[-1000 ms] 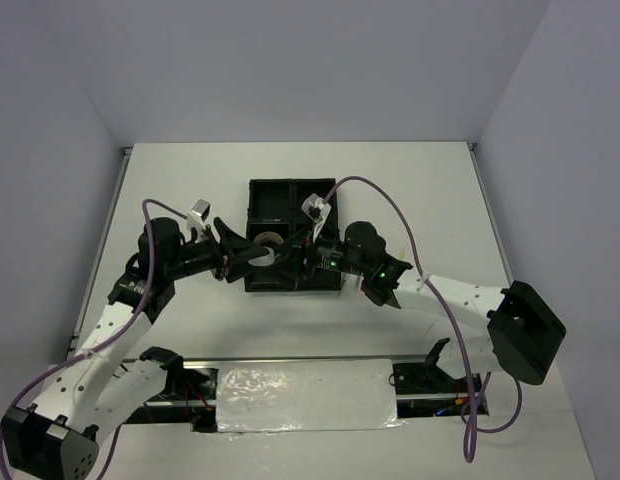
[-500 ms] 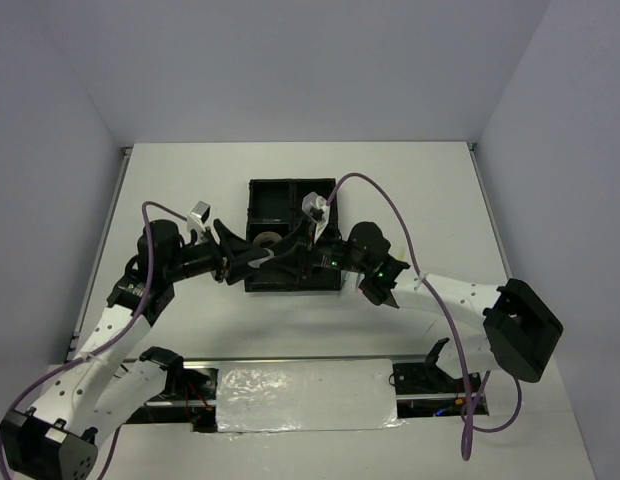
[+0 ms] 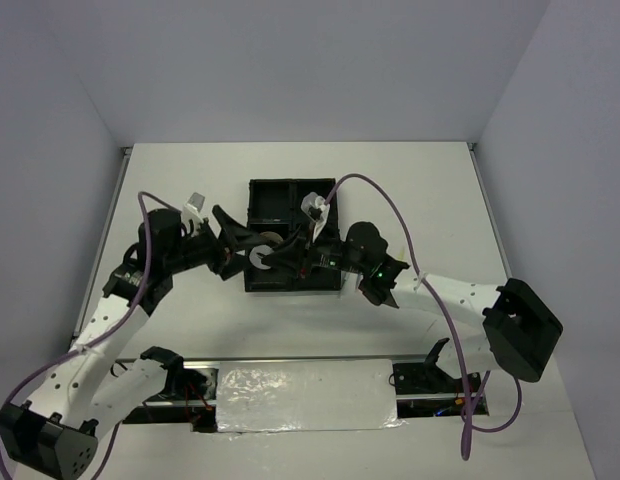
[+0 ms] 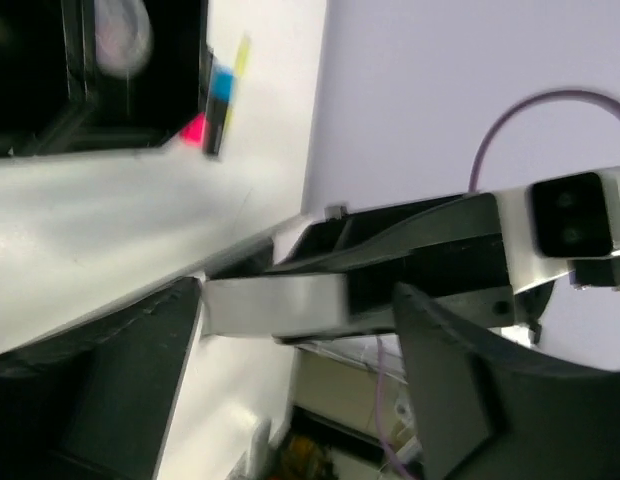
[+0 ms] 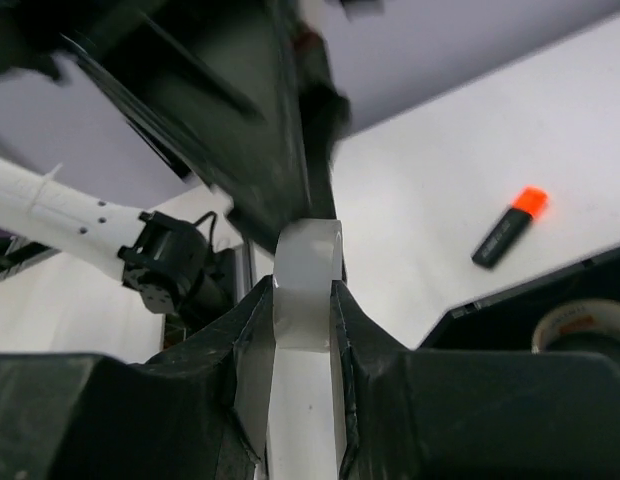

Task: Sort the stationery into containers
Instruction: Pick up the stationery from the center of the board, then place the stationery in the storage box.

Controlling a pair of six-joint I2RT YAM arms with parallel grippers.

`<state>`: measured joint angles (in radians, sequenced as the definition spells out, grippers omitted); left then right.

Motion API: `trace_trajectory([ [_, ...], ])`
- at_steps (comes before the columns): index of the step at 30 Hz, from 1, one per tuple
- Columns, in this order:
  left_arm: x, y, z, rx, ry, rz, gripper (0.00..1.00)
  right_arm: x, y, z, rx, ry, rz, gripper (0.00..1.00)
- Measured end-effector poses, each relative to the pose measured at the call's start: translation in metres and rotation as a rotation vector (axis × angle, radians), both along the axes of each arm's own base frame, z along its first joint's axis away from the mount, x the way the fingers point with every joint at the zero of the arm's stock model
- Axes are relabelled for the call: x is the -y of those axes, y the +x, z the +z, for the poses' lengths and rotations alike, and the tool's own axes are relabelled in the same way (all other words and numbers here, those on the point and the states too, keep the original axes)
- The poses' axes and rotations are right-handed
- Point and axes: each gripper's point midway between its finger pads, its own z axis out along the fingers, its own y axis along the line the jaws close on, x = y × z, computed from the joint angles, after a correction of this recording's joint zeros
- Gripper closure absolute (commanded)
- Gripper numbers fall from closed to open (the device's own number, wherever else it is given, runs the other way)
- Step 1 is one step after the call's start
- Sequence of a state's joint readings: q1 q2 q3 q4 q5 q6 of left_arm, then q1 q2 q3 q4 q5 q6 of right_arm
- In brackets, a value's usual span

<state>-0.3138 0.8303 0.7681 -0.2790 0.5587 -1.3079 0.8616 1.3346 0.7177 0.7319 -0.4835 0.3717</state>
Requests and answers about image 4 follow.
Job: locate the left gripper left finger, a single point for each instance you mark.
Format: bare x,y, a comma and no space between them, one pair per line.
96,401

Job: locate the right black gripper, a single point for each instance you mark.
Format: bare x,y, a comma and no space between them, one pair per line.
450,248

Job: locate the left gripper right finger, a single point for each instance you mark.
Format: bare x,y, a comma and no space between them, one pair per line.
488,408

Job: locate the pink cap black highlighter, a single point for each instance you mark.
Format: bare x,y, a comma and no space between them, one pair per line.
193,132

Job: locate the yellow felt tip pen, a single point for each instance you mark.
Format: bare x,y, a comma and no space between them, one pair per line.
239,68

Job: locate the blue cap black highlighter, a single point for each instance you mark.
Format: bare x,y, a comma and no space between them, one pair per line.
220,91

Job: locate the clear jar of pins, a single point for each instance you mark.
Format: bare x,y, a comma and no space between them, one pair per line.
123,35

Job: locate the large tape roll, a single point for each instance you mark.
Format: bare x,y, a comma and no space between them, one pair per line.
276,306

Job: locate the black four-compartment organizer tray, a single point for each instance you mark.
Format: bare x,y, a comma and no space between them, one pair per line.
55,99

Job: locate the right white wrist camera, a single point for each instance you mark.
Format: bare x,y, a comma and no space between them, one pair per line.
567,225

